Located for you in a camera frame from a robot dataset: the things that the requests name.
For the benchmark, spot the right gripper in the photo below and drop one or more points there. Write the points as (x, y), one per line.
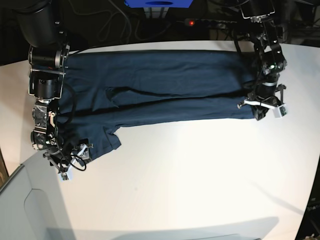
(76, 157)

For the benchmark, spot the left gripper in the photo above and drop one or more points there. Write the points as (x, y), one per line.
(264, 97)

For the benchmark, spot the dark blue T-shirt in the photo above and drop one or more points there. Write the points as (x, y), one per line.
(112, 90)

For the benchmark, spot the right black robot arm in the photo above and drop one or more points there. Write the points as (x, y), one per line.
(48, 55)

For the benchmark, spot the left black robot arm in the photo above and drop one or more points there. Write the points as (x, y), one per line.
(262, 32)

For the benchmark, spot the wooden board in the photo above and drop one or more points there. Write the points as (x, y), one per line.
(4, 176)

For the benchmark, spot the black power strip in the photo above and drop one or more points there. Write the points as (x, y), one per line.
(209, 23)

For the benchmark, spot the blue box on stand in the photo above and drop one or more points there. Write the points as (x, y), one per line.
(158, 3)

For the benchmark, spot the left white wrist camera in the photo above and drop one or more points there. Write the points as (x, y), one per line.
(280, 111)

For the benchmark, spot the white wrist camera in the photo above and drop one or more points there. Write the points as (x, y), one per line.
(280, 111)
(66, 176)

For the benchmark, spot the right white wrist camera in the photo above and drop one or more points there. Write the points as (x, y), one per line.
(66, 176)

